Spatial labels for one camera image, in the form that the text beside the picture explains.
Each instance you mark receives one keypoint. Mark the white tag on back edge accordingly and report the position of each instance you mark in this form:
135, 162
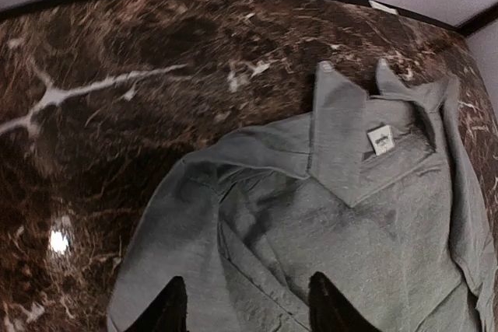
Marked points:
382, 7

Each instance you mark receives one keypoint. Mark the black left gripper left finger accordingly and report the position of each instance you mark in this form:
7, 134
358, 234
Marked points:
167, 312

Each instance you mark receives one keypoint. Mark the grey long sleeve shirt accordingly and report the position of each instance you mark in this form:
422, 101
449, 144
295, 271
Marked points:
377, 192

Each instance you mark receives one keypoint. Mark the black right frame post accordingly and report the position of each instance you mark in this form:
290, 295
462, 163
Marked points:
479, 21

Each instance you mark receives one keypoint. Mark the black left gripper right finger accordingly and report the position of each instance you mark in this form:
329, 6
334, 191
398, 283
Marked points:
329, 309

